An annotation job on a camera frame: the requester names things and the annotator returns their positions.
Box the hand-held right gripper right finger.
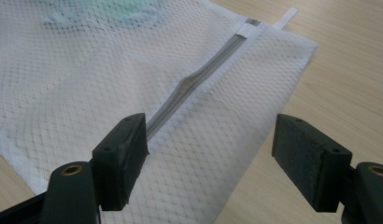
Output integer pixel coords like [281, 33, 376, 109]
[271, 113, 383, 224]

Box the white mesh laundry bag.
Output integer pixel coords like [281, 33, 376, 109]
[0, 0, 319, 224]

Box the green cloth inside mesh bag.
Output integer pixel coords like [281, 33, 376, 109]
[41, 0, 165, 27]

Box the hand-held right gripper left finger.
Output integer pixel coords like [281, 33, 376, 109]
[40, 112, 150, 224]

